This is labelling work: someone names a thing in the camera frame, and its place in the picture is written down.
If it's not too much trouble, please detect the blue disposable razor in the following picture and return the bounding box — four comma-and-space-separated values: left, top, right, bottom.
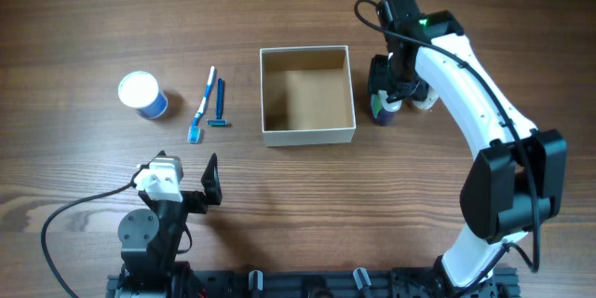
207, 78, 228, 127

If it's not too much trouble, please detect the left black cable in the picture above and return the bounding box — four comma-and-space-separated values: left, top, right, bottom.
40, 181, 139, 298

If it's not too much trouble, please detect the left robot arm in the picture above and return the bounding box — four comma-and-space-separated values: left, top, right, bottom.
106, 151, 223, 298

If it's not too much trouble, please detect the blue white toothbrush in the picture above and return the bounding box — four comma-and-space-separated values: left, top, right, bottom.
187, 66, 217, 143

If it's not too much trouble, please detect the white lidded blue jar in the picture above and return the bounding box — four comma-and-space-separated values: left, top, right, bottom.
117, 71, 169, 119

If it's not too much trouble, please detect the black cable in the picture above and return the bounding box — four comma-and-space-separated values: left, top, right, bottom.
40, 181, 139, 298
353, 0, 542, 298

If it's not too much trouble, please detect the right black cable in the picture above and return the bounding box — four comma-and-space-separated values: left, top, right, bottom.
353, 0, 542, 298

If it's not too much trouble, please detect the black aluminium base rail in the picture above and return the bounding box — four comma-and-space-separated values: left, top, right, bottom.
105, 267, 521, 298

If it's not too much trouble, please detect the clear spray bottle dark liquid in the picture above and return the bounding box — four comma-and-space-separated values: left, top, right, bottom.
370, 90, 402, 126

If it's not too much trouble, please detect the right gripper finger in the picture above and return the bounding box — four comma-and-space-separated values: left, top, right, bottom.
367, 55, 391, 95
396, 79, 429, 102

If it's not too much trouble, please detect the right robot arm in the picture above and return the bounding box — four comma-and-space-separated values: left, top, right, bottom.
367, 0, 567, 297

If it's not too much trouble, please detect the white cardboard box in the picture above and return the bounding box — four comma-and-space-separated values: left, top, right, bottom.
260, 46, 357, 146

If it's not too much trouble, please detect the white floral cosmetic tube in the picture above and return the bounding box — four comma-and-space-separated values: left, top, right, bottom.
411, 85, 439, 111

